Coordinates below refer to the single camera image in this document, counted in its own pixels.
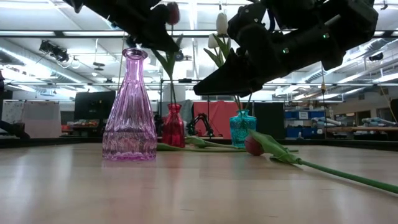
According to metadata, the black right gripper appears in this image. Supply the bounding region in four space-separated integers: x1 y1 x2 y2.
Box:
193 0 336 97

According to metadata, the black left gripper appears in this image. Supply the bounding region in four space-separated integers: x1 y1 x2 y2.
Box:
63 0 182 53

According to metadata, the white artificial tulip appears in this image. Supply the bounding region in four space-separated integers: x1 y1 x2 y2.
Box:
215 11 246 111
203 33 253 111

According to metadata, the blue glass vase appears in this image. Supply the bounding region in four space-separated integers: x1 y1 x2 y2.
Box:
229 109 257 149

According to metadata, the red glass vase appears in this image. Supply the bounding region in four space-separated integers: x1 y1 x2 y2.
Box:
161 103 187 149

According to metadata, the pink glass vase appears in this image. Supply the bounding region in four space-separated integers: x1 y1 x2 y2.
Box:
102 47 158 162

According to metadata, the red panel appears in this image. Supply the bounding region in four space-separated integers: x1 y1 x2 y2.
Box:
192 101 240 140

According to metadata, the black panel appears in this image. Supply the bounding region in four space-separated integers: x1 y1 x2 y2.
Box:
252 101 286 140

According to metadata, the blue storage bin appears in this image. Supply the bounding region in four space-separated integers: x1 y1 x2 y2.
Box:
285 127 312 139
284 110 326 121

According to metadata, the black ceiling device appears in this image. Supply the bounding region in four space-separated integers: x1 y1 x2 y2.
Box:
39 40 70 63

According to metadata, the white board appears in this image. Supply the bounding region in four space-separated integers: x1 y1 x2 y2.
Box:
21 101 62 139

